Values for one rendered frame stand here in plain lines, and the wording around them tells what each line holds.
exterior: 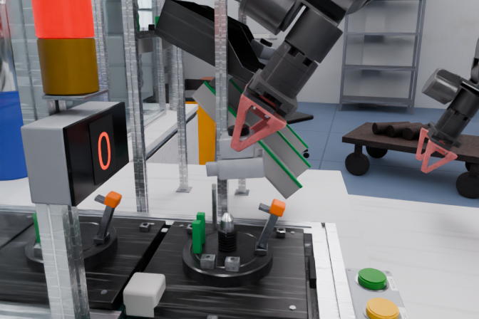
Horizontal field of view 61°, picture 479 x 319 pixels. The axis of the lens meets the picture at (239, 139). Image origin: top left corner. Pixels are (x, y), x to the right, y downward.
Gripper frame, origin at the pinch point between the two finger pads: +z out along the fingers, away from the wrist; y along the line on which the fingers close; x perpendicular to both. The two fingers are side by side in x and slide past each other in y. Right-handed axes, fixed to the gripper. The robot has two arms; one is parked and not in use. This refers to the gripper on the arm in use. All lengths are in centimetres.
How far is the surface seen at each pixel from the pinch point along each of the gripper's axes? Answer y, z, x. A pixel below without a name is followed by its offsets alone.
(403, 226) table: -36, 6, 48
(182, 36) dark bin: -24.8, -3.1, -18.2
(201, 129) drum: -293, 103, -7
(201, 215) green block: -1.3, 14.0, 2.1
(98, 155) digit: 19.2, 3.2, -11.8
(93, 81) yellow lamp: 18.3, -2.5, -15.9
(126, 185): -55, 49, -15
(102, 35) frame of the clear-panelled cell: -88, 24, -53
